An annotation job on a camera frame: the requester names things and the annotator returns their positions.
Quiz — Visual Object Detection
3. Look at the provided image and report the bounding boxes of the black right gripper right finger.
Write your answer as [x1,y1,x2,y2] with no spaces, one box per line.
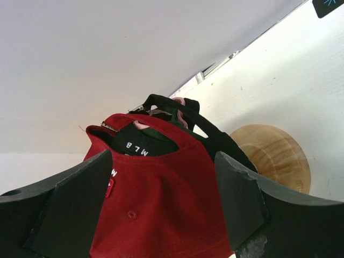
[215,152,343,258]

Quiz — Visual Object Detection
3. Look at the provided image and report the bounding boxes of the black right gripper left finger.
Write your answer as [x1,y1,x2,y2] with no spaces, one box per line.
[1,150,112,258]

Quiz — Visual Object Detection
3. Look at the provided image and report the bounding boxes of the red baseball cap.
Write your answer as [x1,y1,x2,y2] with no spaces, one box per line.
[86,113,232,257]

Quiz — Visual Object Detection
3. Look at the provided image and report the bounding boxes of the pink baseball cap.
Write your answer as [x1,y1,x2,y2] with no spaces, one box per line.
[133,97,189,130]

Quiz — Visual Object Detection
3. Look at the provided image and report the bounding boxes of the dark green baseball cap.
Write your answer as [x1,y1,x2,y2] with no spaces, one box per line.
[133,107,204,142]

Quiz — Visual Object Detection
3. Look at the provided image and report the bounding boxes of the wooden hat stand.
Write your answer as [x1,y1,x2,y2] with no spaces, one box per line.
[231,124,311,195]

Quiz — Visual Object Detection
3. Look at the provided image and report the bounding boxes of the dark label sticker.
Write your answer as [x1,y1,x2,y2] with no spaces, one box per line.
[312,0,344,19]

